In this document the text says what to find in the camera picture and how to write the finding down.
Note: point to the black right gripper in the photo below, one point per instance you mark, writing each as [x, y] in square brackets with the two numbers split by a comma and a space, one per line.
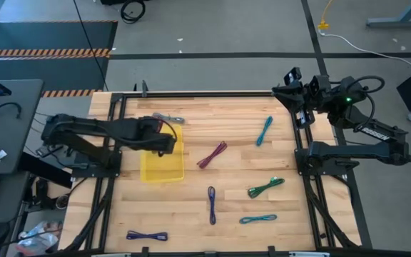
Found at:
[305, 96]

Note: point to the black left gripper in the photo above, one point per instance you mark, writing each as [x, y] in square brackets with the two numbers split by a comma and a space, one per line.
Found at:
[159, 139]

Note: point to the yellow plastic bin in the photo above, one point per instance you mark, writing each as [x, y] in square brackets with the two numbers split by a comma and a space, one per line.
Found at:
[162, 167]

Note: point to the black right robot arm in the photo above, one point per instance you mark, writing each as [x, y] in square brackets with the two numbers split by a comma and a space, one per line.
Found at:
[369, 150]

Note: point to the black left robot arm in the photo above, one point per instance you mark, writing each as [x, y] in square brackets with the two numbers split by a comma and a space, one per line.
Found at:
[84, 126]

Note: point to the black table clamp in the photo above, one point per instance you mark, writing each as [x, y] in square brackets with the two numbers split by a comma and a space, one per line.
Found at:
[143, 88]

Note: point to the black power adapter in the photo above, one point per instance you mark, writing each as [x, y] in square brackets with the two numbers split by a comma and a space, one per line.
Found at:
[43, 151]

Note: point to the blue-grey legged workbench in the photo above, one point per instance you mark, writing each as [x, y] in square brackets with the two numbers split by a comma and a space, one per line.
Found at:
[398, 22]

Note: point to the grey side desk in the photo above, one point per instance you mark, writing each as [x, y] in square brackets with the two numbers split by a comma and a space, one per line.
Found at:
[9, 142]

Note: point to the black hazard-striped floor mat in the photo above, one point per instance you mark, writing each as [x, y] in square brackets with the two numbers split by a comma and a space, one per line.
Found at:
[48, 35]

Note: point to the clear plastic bag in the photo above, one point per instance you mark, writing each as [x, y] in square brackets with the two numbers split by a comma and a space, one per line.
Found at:
[38, 239]

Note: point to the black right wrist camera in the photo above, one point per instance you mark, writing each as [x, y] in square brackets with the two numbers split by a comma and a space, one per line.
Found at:
[318, 86]

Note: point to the black aluminium table frame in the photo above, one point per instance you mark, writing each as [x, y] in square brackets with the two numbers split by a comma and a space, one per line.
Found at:
[198, 94]

